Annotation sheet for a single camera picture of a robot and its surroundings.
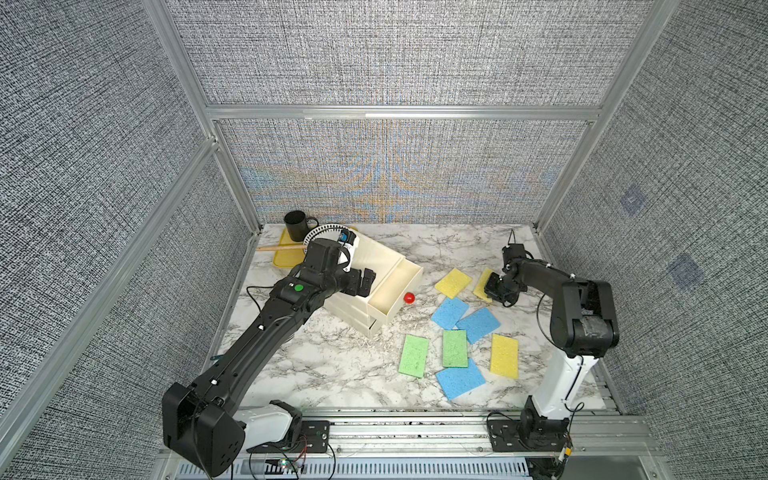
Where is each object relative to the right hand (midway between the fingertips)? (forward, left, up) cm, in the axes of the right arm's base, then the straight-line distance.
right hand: (489, 286), depth 100 cm
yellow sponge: (+1, +12, 0) cm, 12 cm away
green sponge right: (-22, +15, +1) cm, 27 cm away
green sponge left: (-24, +27, 0) cm, 36 cm away
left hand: (-8, +40, +23) cm, 47 cm away
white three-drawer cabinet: (-15, +44, +12) cm, 48 cm away
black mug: (+24, +67, +6) cm, 72 cm away
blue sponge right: (-13, +6, 0) cm, 15 cm away
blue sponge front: (-30, +16, 0) cm, 34 cm away
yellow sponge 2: (-1, +3, 0) cm, 3 cm away
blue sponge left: (-10, +15, -1) cm, 18 cm away
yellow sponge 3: (-23, +1, 0) cm, 23 cm away
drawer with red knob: (-7, +31, +13) cm, 34 cm away
